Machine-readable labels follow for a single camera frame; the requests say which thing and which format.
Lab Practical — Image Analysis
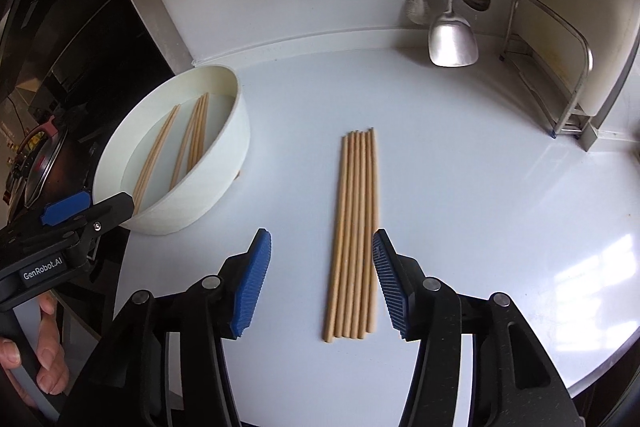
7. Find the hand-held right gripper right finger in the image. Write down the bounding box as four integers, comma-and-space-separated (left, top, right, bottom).
372, 228, 586, 427

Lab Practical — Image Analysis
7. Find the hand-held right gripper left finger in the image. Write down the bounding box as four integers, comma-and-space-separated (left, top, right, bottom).
57, 228, 272, 427

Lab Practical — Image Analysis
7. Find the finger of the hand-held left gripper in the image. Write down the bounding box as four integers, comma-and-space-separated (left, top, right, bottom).
40, 192, 93, 228
65, 192, 136, 258

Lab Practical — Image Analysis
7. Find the bundle of wooden chopsticks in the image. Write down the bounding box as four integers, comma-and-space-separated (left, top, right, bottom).
321, 128, 379, 344

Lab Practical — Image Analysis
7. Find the cream round basin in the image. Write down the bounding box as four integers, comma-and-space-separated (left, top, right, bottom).
91, 64, 251, 236

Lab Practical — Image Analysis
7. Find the person's left hand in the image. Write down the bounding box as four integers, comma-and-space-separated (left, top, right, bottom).
0, 296, 71, 410

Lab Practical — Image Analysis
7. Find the black gas stove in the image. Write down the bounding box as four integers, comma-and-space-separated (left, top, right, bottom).
0, 97, 131, 343

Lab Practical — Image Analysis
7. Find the black pot with lid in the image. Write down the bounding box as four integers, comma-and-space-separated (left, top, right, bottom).
10, 116, 69, 208

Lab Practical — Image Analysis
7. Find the black range hood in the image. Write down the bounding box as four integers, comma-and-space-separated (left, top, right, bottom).
0, 0, 131, 118

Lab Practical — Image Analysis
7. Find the cream cutting board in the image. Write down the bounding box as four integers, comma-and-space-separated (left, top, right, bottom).
517, 0, 638, 152

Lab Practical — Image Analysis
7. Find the metal wire rack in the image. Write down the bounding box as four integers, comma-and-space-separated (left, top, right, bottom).
500, 0, 596, 152

